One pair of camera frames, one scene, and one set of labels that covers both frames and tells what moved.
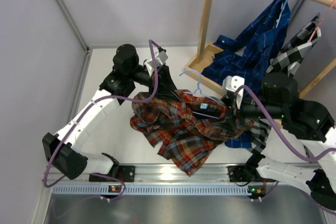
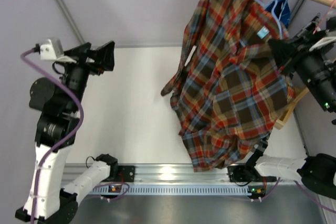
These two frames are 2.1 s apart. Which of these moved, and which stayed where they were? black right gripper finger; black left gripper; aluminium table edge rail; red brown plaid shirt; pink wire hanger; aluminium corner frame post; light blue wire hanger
Moved: red brown plaid shirt; black right gripper finger; black left gripper; light blue wire hanger
Stayed: pink wire hanger; aluminium table edge rail; aluminium corner frame post
